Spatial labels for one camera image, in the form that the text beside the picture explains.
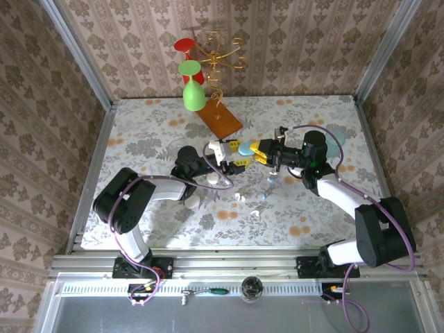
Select aluminium cross rail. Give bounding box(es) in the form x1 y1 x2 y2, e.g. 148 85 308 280
48 246 429 280

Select black connector block with wires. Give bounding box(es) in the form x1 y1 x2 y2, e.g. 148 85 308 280
127 283 157 302
321 282 348 302

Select aluminium frame post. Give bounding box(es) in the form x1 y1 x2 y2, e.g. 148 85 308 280
355 0 422 105
40 0 115 111

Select clear plastic cup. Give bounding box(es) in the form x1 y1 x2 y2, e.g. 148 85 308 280
165 137 188 157

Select floral tablecloth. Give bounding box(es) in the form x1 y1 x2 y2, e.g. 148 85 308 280
81 95 395 251

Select aluminium side rail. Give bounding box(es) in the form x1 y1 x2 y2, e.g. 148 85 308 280
352 95 429 278
65 100 119 256

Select red wine glass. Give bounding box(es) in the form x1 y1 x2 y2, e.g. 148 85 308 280
173 37 205 86

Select teal translucent cup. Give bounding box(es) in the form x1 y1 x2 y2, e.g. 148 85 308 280
325 128 348 159

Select white slotted cable duct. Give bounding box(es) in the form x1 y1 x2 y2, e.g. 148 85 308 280
59 279 327 296

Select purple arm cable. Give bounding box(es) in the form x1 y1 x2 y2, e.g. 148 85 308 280
107 141 236 306
286 124 417 333

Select green wine glass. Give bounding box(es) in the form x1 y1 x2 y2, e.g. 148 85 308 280
178 60 207 112

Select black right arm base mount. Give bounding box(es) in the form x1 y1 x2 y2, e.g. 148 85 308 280
296 255 361 280

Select green handled ratchet screwdriver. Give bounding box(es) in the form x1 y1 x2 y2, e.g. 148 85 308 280
180 287 230 306

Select light blue earbud case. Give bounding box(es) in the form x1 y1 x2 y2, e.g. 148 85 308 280
237 140 257 157

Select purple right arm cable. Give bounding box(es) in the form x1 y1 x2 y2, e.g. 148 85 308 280
286 124 417 333

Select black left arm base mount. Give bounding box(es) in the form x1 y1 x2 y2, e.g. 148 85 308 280
112 256 174 280

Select gold wire rack wooden base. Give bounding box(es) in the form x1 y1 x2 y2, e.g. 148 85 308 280
194 30 250 141

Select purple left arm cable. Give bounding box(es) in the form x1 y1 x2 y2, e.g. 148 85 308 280
107 141 236 306

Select grey metal shelf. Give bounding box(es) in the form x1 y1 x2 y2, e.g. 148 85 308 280
34 277 444 333

